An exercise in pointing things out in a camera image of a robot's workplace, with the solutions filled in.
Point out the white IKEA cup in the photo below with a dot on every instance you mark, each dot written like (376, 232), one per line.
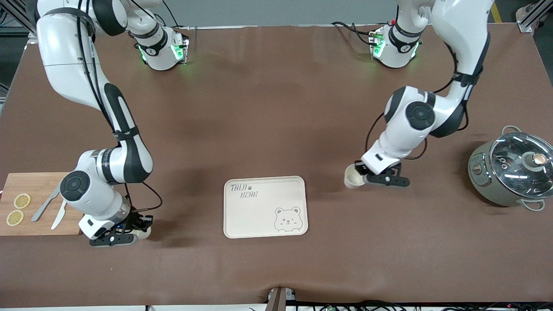
(352, 179)
(144, 233)

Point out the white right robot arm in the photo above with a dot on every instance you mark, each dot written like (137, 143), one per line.
(65, 56)

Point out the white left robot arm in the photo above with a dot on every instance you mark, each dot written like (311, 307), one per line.
(458, 34)

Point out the cream bear print tray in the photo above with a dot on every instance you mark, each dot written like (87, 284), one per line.
(259, 216)

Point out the white plastic knife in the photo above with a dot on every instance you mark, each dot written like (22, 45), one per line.
(58, 218)

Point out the grey plastic knife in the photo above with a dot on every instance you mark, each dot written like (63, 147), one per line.
(43, 207)

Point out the lemon slice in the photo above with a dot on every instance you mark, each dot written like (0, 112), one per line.
(15, 217)
(22, 201)

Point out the wooden cutting board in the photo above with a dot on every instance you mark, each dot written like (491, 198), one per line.
(26, 183)

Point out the brown table mat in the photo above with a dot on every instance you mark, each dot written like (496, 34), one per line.
(276, 108)

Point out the grey pot with glass lid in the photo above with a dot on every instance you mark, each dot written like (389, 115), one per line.
(484, 181)

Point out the glass pot lid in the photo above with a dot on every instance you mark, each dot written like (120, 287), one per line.
(514, 172)

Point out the metal clamp bracket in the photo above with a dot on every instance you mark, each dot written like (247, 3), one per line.
(278, 300)

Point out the aluminium frame profile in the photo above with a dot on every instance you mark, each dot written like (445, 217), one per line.
(13, 13)
(529, 19)

